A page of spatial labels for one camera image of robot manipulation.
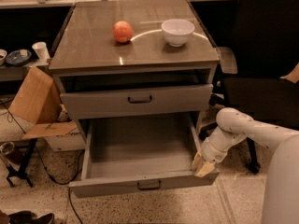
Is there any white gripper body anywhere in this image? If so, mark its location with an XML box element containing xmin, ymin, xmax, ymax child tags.
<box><xmin>202</xmin><ymin>140</ymin><xmax>229</xmax><ymax>163</ymax></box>

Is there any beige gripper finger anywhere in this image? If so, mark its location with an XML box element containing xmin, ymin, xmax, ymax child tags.
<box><xmin>192</xmin><ymin>151</ymin><xmax>204</xmax><ymax>170</ymax></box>
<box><xmin>195</xmin><ymin>161</ymin><xmax>215</xmax><ymax>177</ymax></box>

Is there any grey drawer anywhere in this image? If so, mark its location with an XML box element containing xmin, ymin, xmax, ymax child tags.
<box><xmin>61</xmin><ymin>84</ymin><xmax>212</xmax><ymax>119</ymax></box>
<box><xmin>69</xmin><ymin>113</ymin><xmax>219</xmax><ymax>198</ymax></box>

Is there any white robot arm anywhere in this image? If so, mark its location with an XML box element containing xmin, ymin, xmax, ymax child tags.
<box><xmin>192</xmin><ymin>108</ymin><xmax>299</xmax><ymax>224</ymax></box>

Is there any grey top drawer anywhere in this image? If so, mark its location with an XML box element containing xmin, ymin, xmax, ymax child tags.
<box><xmin>61</xmin><ymin>84</ymin><xmax>212</xmax><ymax>119</ymax></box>

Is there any grey drawer cabinet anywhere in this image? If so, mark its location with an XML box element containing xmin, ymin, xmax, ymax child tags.
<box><xmin>50</xmin><ymin>0</ymin><xmax>219</xmax><ymax>133</ymax></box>

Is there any black office chair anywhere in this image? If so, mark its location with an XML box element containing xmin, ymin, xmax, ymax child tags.
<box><xmin>198</xmin><ymin>0</ymin><xmax>299</xmax><ymax>175</ymax></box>

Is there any red apple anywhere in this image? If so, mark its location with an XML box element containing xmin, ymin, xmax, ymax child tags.
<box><xmin>112</xmin><ymin>21</ymin><xmax>133</xmax><ymax>44</ymax></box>

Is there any brown cardboard box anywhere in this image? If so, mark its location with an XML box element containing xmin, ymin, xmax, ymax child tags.
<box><xmin>8</xmin><ymin>66</ymin><xmax>77</xmax><ymax>140</ymax></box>

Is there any black stand with red cup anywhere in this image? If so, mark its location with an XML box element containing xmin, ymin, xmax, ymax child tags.
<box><xmin>0</xmin><ymin>139</ymin><xmax>36</xmax><ymax>188</ymax></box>

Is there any dark sneaker shoe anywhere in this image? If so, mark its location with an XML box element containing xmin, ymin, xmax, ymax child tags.
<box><xmin>8</xmin><ymin>211</ymin><xmax>55</xmax><ymax>224</ymax></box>

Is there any white paper cup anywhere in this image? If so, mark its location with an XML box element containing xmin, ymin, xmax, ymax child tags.
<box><xmin>32</xmin><ymin>42</ymin><xmax>50</xmax><ymax>61</ymax></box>

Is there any brown trouser leg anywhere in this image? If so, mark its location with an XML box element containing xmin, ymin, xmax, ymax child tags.
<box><xmin>0</xmin><ymin>210</ymin><xmax>9</xmax><ymax>224</ymax></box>

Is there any dark blue plate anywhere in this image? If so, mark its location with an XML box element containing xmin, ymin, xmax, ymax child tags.
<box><xmin>6</xmin><ymin>49</ymin><xmax>32</xmax><ymax>67</ymax></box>

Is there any low grey side shelf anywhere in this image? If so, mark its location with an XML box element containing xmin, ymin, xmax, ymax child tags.
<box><xmin>0</xmin><ymin>60</ymin><xmax>50</xmax><ymax>82</ymax></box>

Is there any white bowl at left edge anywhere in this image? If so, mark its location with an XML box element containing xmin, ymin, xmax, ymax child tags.
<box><xmin>0</xmin><ymin>49</ymin><xmax>7</xmax><ymax>66</ymax></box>

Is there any black floor cable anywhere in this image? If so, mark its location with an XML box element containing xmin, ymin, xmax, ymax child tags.
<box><xmin>0</xmin><ymin>97</ymin><xmax>93</xmax><ymax>224</ymax></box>

